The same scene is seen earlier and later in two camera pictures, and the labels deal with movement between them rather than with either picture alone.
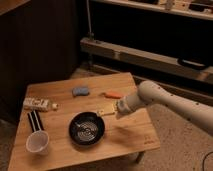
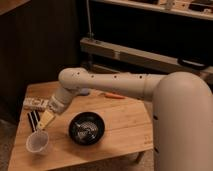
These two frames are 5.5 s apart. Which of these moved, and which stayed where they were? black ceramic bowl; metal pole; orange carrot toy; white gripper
Moved: white gripper
Stayed: metal pole; black ceramic bowl; orange carrot toy
